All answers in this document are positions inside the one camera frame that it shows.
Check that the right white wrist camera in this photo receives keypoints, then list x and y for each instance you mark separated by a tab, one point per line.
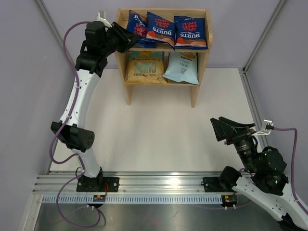
266	128

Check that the left aluminium frame post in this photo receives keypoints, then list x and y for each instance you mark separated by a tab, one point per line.
42	9

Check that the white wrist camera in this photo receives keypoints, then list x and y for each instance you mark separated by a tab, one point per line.
266	128
101	16

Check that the large yellow kettle chips bag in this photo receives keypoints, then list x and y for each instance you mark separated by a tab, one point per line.
146	68

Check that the light blue cassava chips bag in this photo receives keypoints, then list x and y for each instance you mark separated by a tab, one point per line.
182	67

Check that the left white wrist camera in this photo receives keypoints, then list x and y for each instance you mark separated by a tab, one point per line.
101	16

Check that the blue Burts chips bag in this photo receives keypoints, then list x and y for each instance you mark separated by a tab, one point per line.
160	30
190	33
138	24

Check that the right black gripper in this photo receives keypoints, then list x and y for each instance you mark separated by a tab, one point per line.
223	130

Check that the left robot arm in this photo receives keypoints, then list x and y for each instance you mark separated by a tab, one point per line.
71	139

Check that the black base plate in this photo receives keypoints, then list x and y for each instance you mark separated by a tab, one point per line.
212	184
87	185

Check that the aluminium frame post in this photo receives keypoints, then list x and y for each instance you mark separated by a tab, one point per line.
42	9
273	18

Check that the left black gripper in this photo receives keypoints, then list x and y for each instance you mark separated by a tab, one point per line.
126	38

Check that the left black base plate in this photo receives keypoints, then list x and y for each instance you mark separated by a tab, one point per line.
87	185

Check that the right aluminium frame post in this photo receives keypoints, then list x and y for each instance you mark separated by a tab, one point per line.
273	18

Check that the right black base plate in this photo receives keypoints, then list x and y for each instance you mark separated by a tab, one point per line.
212	184

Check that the wooden two-tier shelf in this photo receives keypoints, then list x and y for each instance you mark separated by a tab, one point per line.
166	13

